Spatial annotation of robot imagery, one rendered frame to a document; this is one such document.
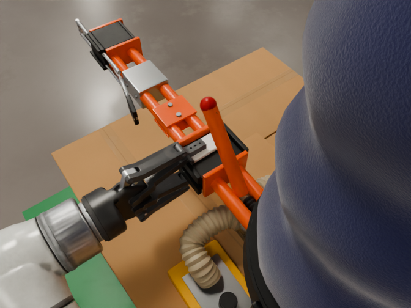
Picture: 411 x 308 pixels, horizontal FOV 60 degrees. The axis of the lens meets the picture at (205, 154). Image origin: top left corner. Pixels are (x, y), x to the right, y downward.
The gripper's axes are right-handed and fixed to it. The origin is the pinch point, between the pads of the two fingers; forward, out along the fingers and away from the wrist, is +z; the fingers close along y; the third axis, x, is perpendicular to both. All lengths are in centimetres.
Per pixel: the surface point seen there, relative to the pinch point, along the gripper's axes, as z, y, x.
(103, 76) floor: 30, 108, -151
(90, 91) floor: 17, 108, -143
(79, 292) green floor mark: -39, 108, -36
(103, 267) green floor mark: -26, 108, -40
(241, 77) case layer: 58, 54, -54
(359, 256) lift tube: -11.0, -30.9, 26.9
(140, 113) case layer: 15, 54, -61
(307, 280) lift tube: -10.3, -22.4, 25.7
